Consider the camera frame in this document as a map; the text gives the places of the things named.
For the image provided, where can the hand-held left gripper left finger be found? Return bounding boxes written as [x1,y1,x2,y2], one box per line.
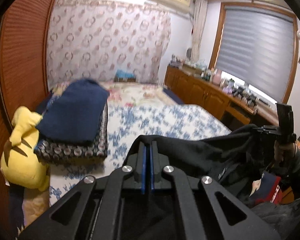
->
[17,135,149,240]

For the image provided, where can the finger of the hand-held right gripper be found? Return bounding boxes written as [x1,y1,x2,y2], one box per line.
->
[257,130,278,137]
[252,125,278,131]

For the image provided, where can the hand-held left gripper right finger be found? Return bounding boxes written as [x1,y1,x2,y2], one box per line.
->
[150,140,282,240]

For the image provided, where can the black printed t-shirt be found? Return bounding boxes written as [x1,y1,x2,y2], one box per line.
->
[129,124,280,240]

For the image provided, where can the folded navy clothes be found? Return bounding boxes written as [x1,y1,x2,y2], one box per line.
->
[36,79,110,147]

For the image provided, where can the person's right hand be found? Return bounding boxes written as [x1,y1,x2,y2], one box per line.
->
[274,140,297,162]

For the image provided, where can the blue floral white sheet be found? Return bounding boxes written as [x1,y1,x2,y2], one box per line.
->
[49,104,233,203]

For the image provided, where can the red and navy bag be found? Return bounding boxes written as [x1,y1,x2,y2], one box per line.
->
[249,171,282,205]

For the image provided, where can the pink bottle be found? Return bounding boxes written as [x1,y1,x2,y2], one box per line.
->
[212,69,222,85]

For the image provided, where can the long wooden cabinet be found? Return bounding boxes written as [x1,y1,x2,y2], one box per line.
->
[164,65,278,132]

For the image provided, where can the navy bed sheet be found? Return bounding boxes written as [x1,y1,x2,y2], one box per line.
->
[162,87,184,105]

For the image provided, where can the rose floral blanket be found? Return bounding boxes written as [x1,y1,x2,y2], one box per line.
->
[49,80,177,110]

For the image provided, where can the dark circle-patterned folded cloth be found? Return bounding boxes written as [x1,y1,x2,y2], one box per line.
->
[34,102,109,165]

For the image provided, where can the grey striped window blind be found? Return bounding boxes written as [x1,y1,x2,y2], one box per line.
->
[215,5,297,103]

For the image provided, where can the person's dark clothing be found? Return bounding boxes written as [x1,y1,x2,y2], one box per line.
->
[250,192,300,240]

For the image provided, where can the brown box with blue cloth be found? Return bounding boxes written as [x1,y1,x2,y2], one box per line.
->
[114,69,137,83]

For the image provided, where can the beige tied side curtain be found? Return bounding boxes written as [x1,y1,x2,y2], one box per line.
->
[191,0,208,62]

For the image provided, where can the yellow plush toy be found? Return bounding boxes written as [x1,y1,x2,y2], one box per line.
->
[0,106,50,192]

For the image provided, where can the circle-patterned sheer curtain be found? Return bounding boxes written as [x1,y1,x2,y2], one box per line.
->
[47,0,172,87]

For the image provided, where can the brown louvred wooden wardrobe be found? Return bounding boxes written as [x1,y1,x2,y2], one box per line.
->
[0,0,63,230]

